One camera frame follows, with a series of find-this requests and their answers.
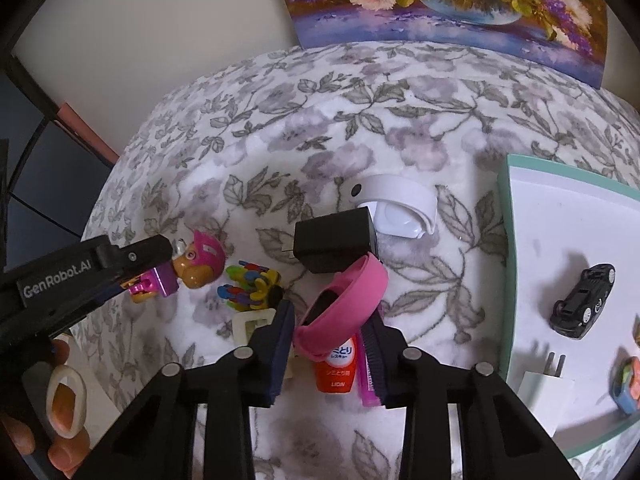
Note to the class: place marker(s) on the reddish brown board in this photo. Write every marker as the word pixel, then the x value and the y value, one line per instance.
pixel 85 132

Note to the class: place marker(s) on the blue and orange toy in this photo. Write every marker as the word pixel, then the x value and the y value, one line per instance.
pixel 627 390

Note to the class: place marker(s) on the purple tube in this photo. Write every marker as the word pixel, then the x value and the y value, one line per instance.
pixel 365 385

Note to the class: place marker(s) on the teal and white tray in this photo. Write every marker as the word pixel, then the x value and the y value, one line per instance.
pixel 560 220

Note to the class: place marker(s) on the colourful bead toy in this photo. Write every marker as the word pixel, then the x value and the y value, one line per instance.
pixel 250 285

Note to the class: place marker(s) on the black power adapter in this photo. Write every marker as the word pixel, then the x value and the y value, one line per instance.
pixel 330 245

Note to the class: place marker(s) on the white charger plug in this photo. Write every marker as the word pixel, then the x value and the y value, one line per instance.
pixel 545 400

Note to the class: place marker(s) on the toy dog figure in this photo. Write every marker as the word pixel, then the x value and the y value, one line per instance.
pixel 200 265

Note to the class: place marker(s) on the person's left hand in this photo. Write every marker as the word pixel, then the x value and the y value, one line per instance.
pixel 67 452

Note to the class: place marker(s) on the orange and white bottle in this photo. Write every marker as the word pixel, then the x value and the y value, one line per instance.
pixel 340 370

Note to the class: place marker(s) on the black toy car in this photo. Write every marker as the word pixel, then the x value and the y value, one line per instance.
pixel 580 305

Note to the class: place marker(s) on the white round camera device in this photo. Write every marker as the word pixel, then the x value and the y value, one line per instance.
pixel 395 192

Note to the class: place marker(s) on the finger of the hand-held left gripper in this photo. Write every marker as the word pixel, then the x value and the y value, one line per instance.
pixel 140 255

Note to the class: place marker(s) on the pink wristband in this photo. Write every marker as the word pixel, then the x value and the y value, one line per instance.
pixel 370 285

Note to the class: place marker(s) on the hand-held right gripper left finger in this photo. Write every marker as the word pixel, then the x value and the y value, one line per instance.
pixel 280 355

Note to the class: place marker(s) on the cream square frame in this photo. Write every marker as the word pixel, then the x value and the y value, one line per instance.
pixel 240 327

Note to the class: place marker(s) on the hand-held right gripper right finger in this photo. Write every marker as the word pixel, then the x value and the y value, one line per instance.
pixel 375 360

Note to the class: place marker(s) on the dark furniture panel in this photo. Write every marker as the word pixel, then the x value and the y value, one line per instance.
pixel 45 195

